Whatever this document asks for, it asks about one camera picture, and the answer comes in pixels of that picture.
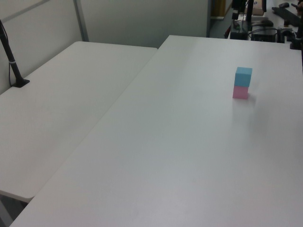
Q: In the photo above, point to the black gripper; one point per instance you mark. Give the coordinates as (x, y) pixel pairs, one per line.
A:
(238, 4)

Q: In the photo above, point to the blue cube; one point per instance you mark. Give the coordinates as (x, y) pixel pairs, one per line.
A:
(243, 76)

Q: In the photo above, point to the pink cube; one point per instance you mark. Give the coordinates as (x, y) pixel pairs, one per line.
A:
(240, 92)

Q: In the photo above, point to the black vertical pole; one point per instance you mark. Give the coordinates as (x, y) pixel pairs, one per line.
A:
(250, 11)

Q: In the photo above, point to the brown cardboard box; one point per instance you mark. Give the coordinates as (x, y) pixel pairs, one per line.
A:
(256, 8)

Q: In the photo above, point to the wooden yellow panel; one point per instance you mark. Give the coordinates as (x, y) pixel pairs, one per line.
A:
(220, 8)

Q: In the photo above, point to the black box with green connector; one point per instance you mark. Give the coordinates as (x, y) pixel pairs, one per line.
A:
(238, 34)

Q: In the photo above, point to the black computer mouse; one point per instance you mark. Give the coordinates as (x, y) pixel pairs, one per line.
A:
(266, 23)

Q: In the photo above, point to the black electronics box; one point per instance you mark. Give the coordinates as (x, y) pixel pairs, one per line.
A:
(263, 35)

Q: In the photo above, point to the dark computer mouse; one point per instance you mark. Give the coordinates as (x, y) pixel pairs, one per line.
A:
(284, 4)

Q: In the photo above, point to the black table clamp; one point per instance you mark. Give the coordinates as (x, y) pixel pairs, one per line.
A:
(285, 35)

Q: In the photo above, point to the blue-grey partition edge post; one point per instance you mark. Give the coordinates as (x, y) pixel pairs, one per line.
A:
(208, 19)

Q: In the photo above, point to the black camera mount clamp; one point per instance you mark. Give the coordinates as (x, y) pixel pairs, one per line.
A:
(297, 39)

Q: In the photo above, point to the black stand base plate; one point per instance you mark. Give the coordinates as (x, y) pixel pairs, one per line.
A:
(21, 83)

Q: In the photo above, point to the black camera stand pole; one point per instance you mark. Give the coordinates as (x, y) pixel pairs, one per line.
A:
(10, 58)

